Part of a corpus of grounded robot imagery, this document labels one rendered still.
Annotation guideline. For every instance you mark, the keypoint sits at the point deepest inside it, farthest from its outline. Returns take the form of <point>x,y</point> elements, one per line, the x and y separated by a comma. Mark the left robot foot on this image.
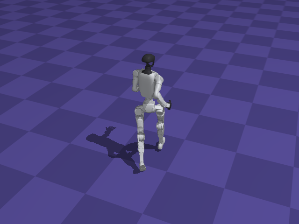
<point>142,166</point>

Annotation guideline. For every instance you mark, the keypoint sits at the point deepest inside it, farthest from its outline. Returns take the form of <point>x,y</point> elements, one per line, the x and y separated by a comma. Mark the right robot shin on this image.
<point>161,133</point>

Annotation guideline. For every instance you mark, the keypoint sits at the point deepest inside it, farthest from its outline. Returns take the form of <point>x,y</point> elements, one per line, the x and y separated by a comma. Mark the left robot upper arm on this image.
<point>135,88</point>

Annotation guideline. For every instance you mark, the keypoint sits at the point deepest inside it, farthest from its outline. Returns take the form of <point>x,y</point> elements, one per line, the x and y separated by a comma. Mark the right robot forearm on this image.
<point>161,101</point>

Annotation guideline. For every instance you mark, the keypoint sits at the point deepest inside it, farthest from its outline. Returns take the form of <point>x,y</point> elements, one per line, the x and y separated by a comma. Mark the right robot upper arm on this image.
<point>159,80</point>

